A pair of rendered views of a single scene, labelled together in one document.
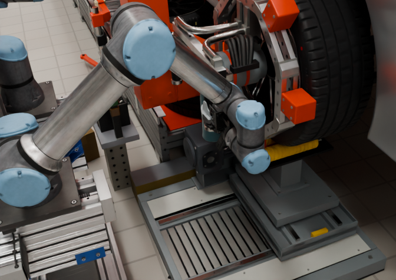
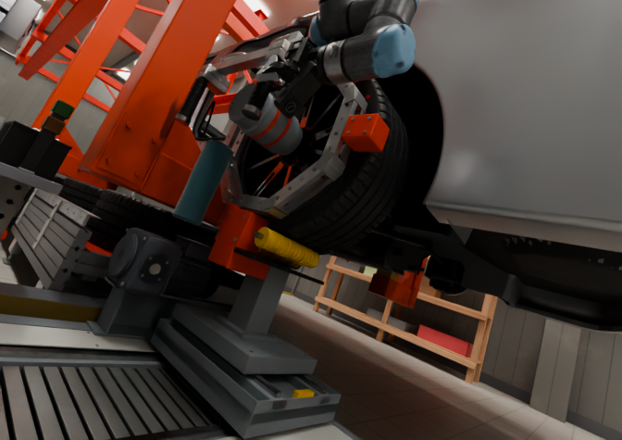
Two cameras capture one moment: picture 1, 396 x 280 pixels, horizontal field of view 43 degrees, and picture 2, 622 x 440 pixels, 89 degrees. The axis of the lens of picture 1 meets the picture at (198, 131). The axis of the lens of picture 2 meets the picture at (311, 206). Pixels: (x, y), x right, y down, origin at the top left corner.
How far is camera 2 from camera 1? 1.43 m
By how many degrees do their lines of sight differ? 55
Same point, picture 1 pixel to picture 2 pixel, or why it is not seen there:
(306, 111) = (381, 132)
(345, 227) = (329, 399)
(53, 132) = not seen: outside the picture
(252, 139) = (405, 8)
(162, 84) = (137, 154)
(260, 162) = (409, 45)
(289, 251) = (263, 415)
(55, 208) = not seen: outside the picture
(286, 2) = not seen: hidden behind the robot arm
